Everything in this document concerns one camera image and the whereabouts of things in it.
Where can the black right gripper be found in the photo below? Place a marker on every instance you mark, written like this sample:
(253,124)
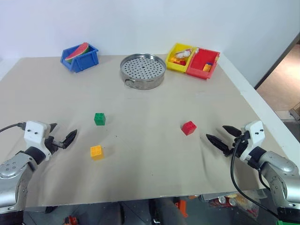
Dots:
(236,145)

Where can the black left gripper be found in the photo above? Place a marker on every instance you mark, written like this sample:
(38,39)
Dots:
(52,142)

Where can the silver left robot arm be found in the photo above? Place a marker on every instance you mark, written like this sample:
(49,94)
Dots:
(14,173)

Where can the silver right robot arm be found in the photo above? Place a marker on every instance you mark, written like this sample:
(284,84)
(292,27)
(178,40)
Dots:
(276,173)

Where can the red toy block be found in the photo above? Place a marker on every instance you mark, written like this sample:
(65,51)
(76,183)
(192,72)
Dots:
(189,128)

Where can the yellow toy block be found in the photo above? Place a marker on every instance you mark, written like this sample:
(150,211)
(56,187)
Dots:
(96,152)

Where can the green toy block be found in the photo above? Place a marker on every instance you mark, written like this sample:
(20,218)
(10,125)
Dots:
(99,119)

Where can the beige table cloth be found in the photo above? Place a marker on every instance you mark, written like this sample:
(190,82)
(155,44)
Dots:
(131,131)

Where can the small yellow toy bottle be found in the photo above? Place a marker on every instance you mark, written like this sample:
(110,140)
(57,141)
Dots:
(207,67)

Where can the blue plastic bin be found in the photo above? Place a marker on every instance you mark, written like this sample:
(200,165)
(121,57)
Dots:
(80,61)

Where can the red plastic bin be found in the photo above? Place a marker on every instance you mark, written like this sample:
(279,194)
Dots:
(202,64)

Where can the toy watermelon slice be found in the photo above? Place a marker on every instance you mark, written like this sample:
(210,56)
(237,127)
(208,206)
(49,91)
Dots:
(77,53)

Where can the orange plastic part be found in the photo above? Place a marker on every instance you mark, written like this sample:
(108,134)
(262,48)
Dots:
(182,207)

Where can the red and yellow toy pieces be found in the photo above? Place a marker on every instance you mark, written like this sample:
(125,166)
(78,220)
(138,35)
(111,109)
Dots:
(179,61)

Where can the yellow plastic bin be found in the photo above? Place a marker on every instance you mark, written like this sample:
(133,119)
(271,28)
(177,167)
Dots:
(178,61)

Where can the white crumpled item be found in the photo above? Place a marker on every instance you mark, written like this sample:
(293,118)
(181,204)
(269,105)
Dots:
(184,54)

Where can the dark rounded robot leg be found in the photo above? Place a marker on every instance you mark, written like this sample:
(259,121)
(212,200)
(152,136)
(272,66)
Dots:
(164,211)

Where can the steel steamer tray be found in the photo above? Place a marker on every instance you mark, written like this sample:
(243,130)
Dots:
(143,70)

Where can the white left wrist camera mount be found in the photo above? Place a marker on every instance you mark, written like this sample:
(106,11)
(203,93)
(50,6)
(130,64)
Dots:
(35,134)

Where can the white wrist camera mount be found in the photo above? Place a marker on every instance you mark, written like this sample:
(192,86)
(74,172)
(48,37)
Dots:
(254,136)
(35,134)

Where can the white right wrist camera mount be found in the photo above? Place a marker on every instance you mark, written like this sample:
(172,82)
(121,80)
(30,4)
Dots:
(254,136)

